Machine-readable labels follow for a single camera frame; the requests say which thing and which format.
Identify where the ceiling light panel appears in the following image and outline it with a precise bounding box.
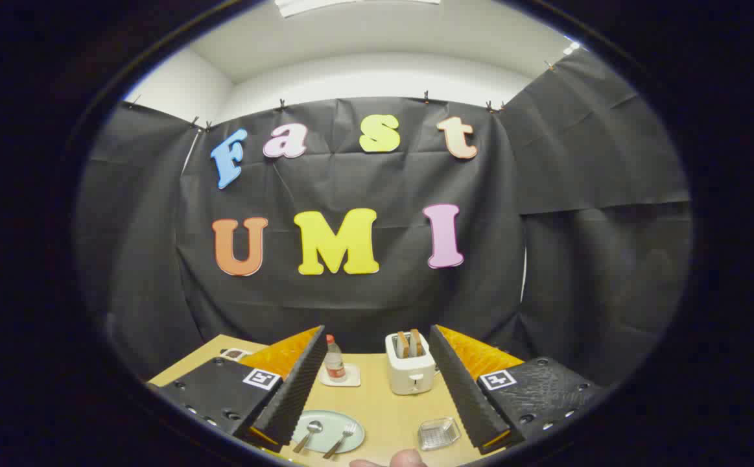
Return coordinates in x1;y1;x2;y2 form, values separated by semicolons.
275;0;442;18

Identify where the wooden handled metal spoon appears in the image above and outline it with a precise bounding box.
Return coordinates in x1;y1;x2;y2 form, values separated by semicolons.
293;420;324;453

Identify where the pale green plate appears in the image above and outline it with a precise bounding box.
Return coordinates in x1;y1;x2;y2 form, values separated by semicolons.
290;410;366;455

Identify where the cream white toaster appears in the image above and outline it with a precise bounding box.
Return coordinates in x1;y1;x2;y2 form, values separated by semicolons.
385;332;437;396

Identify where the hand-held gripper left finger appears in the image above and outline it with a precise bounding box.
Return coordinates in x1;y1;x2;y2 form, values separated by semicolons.
147;324;329;453

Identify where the red capped water bottle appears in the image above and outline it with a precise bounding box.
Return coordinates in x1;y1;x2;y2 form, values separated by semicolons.
324;335;347;382

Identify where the metal wire cutlery basket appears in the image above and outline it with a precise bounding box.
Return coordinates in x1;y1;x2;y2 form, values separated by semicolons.
418;417;462;451

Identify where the wooden handled metal fork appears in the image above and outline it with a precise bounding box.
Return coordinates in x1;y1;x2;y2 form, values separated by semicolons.
323;423;357;460

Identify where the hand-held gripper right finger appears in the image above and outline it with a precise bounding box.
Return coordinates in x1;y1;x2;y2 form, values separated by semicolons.
429;324;604;455

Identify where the white square coaster tray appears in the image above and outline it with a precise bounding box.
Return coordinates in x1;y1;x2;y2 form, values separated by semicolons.
318;363;362;388

